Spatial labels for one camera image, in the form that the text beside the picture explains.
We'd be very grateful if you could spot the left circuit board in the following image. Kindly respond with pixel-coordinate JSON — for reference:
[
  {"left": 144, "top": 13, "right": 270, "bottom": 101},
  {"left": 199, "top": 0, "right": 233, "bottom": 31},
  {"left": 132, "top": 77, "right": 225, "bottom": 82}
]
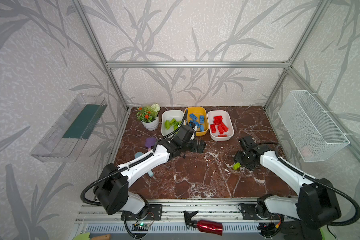
[{"left": 131, "top": 222, "right": 154, "bottom": 232}]

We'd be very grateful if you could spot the white container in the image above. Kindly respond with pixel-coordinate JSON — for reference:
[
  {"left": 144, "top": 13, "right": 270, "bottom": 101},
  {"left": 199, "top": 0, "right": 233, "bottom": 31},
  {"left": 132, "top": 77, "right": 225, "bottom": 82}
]
[
  {"left": 161, "top": 110, "right": 184, "bottom": 137},
  {"left": 207, "top": 110, "right": 235, "bottom": 142}
]

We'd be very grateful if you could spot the left white container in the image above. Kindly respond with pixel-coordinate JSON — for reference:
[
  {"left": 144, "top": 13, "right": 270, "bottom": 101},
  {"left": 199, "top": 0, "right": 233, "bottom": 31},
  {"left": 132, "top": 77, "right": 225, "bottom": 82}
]
[{"left": 161, "top": 110, "right": 184, "bottom": 137}]

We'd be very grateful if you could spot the right white container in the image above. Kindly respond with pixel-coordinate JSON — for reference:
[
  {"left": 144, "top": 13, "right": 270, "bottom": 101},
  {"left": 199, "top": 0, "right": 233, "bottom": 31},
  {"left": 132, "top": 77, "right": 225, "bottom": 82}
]
[{"left": 207, "top": 110, "right": 235, "bottom": 142}]

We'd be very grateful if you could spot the green lego brick pair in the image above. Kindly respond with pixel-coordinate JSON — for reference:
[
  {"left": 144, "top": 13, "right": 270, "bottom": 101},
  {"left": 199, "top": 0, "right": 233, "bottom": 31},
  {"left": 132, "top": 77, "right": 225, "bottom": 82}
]
[{"left": 170, "top": 119, "right": 178, "bottom": 126}]

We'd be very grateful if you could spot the red spray bottle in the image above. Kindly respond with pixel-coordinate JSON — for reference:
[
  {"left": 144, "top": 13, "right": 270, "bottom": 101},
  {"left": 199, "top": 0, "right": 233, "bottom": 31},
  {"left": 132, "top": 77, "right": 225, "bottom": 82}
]
[{"left": 184, "top": 211, "right": 223, "bottom": 236}]

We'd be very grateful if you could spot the purple pink spatula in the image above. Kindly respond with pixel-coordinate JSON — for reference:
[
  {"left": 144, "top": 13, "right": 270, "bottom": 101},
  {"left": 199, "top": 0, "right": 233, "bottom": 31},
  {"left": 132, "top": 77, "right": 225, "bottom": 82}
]
[{"left": 145, "top": 138, "right": 157, "bottom": 150}]

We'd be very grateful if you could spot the yellow container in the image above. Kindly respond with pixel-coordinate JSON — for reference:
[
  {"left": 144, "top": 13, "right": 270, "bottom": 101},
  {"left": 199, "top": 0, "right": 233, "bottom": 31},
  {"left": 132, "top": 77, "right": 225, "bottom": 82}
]
[{"left": 184, "top": 107, "right": 209, "bottom": 137}]

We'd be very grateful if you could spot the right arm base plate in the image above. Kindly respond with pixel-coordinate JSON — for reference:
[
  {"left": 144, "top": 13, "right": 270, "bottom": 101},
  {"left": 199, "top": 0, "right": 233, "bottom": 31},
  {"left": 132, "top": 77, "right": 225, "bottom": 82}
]
[{"left": 238, "top": 203, "right": 280, "bottom": 221}]

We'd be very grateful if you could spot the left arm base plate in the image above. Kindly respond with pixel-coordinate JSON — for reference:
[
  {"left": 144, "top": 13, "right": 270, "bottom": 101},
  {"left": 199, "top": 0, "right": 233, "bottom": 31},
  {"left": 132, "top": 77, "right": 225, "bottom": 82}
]
[{"left": 121, "top": 204, "right": 163, "bottom": 221}]

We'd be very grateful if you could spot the clear wall shelf green mat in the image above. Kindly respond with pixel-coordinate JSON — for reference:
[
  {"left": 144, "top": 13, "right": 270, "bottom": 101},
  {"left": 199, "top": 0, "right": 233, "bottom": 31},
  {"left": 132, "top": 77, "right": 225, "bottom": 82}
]
[{"left": 30, "top": 94, "right": 108, "bottom": 163}]

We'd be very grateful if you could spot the potted plant white pot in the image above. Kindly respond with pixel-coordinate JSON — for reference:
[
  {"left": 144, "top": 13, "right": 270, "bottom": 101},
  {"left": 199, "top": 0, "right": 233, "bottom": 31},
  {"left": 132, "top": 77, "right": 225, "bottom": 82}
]
[{"left": 136, "top": 104, "right": 161, "bottom": 131}]

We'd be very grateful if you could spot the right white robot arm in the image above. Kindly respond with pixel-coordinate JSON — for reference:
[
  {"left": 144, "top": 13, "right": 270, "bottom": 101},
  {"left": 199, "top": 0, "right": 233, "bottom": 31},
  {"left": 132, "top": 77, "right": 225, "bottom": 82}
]
[{"left": 235, "top": 136, "right": 360, "bottom": 230}]

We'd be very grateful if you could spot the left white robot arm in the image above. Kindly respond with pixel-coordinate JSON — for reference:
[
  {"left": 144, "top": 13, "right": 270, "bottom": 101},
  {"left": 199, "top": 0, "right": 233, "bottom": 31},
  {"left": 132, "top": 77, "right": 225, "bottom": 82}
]
[{"left": 80, "top": 124, "right": 205, "bottom": 219}]

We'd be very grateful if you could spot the white wire mesh basket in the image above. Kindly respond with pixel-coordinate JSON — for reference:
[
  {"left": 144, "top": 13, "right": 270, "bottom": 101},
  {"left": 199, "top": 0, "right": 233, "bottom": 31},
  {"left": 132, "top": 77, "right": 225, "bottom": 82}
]
[{"left": 278, "top": 90, "right": 350, "bottom": 163}]

